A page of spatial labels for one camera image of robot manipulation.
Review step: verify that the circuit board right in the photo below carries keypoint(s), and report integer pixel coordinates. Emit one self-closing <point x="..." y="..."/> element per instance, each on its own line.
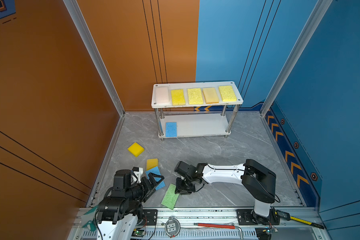
<point x="270" y="231"/>

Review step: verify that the aluminium left corner post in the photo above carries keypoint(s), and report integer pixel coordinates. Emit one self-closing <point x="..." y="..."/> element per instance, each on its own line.
<point x="89" y="42"/>

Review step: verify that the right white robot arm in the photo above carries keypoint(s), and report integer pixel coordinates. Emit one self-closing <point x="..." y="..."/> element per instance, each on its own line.
<point x="256" y="178"/>

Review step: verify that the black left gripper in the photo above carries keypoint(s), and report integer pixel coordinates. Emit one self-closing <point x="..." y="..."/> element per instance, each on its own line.
<point x="147" y="187"/>

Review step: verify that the aluminium right corner post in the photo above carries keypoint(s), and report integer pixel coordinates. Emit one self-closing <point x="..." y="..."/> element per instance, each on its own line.
<point x="306" y="34"/>

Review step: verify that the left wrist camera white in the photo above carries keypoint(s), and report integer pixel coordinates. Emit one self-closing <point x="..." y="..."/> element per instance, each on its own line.
<point x="137" y="174"/>

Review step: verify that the red handled tool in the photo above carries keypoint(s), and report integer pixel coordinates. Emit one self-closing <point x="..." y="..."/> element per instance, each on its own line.
<point x="215" y="226"/>

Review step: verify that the yellow foam sponge front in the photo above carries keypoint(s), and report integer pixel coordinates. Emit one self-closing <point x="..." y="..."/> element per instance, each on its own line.
<point x="178" y="98"/>

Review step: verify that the small orange-yellow sponge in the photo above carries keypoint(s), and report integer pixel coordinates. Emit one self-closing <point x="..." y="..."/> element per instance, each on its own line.
<point x="152" y="163"/>

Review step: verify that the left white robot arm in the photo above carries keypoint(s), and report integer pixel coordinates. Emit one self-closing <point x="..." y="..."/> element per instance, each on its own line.
<point x="121" y="212"/>

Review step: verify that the aluminium front rail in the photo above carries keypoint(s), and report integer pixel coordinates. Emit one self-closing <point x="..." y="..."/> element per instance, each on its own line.
<point x="239" y="217"/>

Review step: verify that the orange-yellow thick sponge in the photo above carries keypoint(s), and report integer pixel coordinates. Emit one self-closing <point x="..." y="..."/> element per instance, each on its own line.
<point x="210" y="95"/>

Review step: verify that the green circuit board left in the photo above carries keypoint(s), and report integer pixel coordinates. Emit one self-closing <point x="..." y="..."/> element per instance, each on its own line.
<point x="139" y="233"/>

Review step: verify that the aluminium corner post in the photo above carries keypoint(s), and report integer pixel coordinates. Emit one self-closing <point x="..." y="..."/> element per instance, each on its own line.
<point x="306" y="34"/>
<point x="89" y="42"/>

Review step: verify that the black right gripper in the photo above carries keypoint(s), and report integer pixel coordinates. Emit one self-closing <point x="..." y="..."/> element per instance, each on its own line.
<point x="179" y="190"/>

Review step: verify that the white two-tier metal shelf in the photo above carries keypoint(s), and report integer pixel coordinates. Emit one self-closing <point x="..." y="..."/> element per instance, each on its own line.
<point x="197" y="120"/>

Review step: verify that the yellow cellulose sponge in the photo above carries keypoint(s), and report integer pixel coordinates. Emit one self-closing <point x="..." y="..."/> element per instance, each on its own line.
<point x="227" y="94"/>
<point x="195" y="96"/>

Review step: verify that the white foam sponge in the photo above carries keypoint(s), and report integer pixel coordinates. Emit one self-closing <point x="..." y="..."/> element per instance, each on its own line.
<point x="162" y="96"/>

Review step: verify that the round grey socket plate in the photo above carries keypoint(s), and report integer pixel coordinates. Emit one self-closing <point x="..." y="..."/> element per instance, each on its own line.
<point x="172" y="227"/>

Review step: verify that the green cellulose sponge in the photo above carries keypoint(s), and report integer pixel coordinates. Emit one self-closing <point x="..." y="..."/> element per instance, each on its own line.
<point x="170" y="197"/>

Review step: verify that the bright yellow foam sponge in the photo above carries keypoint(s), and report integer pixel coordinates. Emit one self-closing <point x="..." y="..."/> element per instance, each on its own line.
<point x="135" y="149"/>

